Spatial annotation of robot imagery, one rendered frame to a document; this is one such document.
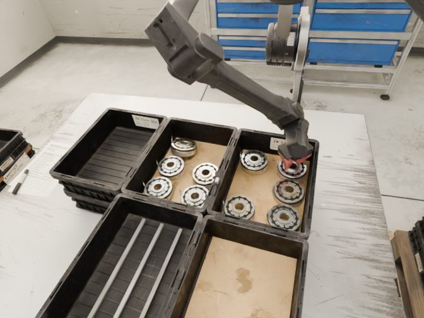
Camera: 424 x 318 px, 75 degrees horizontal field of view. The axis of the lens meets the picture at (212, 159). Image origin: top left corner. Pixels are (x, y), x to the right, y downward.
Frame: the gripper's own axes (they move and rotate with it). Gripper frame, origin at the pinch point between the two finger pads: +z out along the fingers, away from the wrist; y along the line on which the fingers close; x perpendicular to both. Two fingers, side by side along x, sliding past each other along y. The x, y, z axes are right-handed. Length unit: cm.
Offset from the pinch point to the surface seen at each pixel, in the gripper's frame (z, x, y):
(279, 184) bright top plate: 0.9, -5.2, -8.3
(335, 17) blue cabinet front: 20, 129, 126
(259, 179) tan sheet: 3.8, 1.7, -12.2
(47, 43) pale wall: 77, 386, -129
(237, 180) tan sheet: 3.6, 4.7, -19.8
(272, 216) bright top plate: 0.8, -15.0, -16.8
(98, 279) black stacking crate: 2, -11, -73
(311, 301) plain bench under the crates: 16.5, -38.1, -15.8
